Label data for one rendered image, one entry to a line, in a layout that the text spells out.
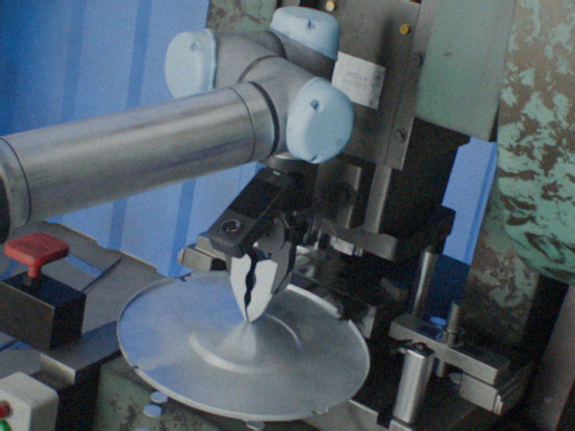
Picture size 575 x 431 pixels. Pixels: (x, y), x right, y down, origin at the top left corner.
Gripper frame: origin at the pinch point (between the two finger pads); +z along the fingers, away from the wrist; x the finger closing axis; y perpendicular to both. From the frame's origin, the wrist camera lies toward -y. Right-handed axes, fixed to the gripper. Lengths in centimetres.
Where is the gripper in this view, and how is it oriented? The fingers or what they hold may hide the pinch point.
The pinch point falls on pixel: (247, 312)
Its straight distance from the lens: 143.6
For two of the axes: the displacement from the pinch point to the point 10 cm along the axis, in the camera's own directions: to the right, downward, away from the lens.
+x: -8.2, -3.3, 4.6
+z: -1.7, 9.2, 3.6
